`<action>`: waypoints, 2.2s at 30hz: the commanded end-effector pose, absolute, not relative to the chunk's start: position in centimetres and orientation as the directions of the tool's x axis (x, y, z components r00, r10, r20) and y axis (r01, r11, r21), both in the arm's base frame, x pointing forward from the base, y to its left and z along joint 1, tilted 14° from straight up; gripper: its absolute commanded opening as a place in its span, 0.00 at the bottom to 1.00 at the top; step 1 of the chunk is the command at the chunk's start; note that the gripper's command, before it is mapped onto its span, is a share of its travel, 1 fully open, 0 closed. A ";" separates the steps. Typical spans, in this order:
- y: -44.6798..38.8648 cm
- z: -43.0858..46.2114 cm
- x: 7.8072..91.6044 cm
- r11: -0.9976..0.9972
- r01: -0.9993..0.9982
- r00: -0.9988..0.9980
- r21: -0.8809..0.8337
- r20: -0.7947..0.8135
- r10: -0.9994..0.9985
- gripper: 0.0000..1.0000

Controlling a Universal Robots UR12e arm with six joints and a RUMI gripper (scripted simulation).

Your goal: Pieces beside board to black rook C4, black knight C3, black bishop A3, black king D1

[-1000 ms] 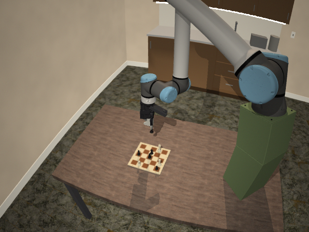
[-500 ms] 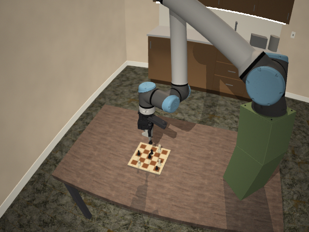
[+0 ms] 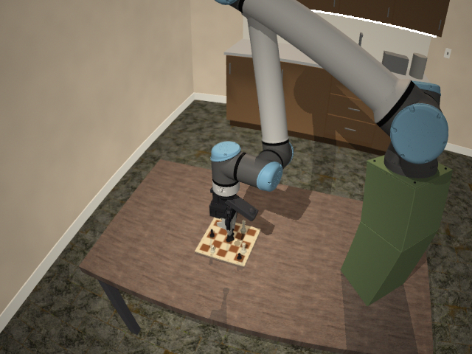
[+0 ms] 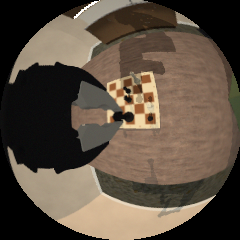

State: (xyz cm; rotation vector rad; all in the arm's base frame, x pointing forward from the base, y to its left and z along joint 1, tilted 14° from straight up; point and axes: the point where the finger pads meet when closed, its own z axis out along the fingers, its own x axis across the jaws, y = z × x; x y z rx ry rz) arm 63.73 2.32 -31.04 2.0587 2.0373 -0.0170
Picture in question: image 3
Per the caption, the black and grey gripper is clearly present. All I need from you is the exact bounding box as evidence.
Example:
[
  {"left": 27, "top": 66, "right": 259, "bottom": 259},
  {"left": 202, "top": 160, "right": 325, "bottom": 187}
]
[{"left": 209, "top": 188, "right": 237, "bottom": 236}]

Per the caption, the brown and cream chessboard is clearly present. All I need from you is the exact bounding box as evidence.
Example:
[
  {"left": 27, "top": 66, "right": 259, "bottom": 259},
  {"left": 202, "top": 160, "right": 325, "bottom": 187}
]
[{"left": 195, "top": 218, "right": 261, "bottom": 267}]

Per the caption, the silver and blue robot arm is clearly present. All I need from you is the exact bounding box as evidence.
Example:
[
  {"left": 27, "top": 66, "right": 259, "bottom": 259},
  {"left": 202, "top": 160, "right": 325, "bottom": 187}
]
[{"left": 211, "top": 0, "right": 448, "bottom": 197}]

